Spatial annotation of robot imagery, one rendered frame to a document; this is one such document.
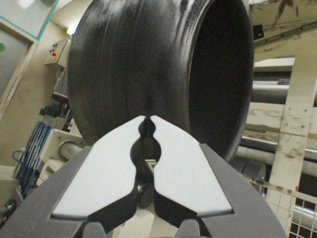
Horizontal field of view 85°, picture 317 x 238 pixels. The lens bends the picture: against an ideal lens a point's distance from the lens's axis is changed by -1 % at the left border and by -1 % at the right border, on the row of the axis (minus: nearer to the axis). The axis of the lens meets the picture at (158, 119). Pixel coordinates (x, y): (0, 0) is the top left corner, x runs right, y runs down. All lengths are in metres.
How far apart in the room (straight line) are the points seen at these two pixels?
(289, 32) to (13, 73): 1.17
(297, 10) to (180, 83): 0.71
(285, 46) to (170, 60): 0.74
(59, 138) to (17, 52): 0.52
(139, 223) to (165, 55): 0.29
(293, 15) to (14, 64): 1.16
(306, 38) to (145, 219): 0.88
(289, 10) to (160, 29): 0.70
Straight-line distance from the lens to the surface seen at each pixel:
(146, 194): 0.35
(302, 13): 0.94
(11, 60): 0.99
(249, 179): 0.75
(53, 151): 0.60
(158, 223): 0.54
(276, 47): 0.95
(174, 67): 0.28
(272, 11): 0.92
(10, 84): 0.99
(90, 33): 0.38
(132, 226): 0.36
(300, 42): 0.97
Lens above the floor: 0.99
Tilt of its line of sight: 9 degrees up
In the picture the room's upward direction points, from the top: 18 degrees clockwise
